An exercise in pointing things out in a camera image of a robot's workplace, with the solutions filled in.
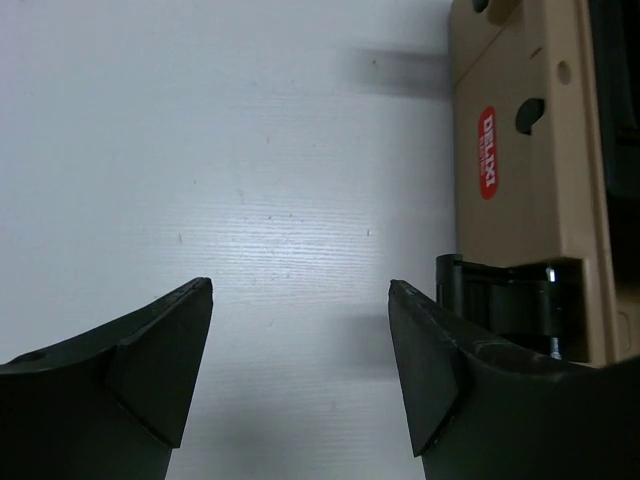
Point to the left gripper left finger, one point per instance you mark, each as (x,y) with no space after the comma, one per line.
(111,403)

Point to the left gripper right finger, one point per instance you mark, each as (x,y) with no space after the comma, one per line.
(481,407)

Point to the tan plastic toolbox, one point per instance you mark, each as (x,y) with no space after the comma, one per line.
(551,259)

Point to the black toolbox inner tray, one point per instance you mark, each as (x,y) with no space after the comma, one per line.
(615,34)

